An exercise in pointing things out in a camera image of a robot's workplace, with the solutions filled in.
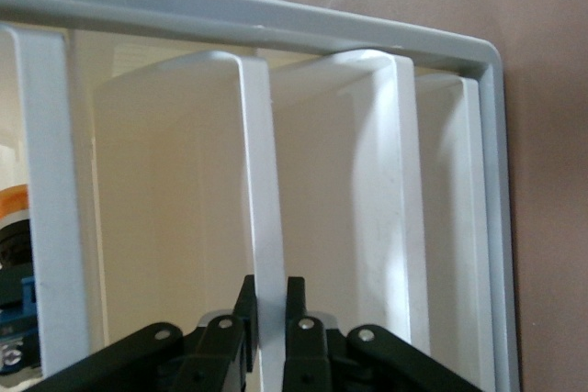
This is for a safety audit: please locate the white drawer cabinet housing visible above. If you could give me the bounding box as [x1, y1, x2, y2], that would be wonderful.
[0, 0, 523, 392]

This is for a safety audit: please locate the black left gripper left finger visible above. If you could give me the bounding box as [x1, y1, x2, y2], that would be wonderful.
[22, 274, 257, 392]

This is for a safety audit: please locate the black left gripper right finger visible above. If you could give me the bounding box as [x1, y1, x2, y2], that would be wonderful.
[281, 275, 483, 392]

